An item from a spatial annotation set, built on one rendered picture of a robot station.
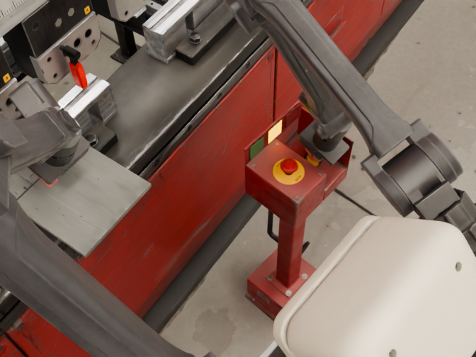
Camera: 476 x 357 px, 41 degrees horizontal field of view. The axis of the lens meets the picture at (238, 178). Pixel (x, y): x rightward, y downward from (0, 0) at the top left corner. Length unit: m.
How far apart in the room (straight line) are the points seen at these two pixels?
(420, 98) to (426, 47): 0.29
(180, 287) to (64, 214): 1.00
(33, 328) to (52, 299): 0.85
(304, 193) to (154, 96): 0.41
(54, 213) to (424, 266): 0.72
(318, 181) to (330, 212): 0.88
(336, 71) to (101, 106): 0.65
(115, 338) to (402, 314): 0.28
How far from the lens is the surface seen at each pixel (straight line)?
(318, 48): 0.93
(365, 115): 0.91
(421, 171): 0.90
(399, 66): 2.80
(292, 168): 1.44
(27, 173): 1.27
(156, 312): 2.12
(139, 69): 1.56
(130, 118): 1.46
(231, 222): 2.24
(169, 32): 1.51
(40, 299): 0.61
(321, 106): 1.25
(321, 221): 2.31
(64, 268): 0.61
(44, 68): 1.22
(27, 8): 1.15
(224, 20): 1.61
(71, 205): 1.21
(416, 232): 0.73
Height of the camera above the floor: 1.99
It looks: 56 degrees down
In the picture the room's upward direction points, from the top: 2 degrees counter-clockwise
